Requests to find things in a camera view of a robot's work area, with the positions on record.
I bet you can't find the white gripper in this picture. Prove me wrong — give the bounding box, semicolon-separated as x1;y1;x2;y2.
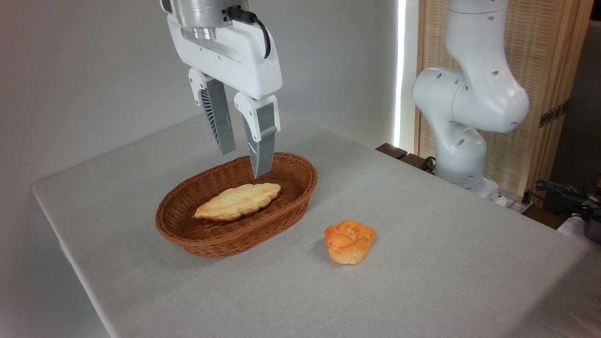
167;14;283;179

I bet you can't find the round orange knotted bread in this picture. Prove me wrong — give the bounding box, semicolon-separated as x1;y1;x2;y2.
324;219;377;265

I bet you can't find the long pale braided bread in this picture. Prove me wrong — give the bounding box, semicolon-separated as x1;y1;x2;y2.
193;182;282;222

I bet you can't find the brown woven wicker basket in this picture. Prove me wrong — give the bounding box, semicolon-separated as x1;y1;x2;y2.
155;152;318;259

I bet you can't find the light grey tablecloth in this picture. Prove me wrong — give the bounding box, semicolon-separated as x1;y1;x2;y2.
32;99;601;338

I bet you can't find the black screen hinge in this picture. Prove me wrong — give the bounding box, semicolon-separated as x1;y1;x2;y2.
539;100;570;128

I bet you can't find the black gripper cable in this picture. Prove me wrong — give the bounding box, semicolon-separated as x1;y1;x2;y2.
227;6;272;59

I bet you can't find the black cable bundle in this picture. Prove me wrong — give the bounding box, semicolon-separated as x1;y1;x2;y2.
534;180;601;221

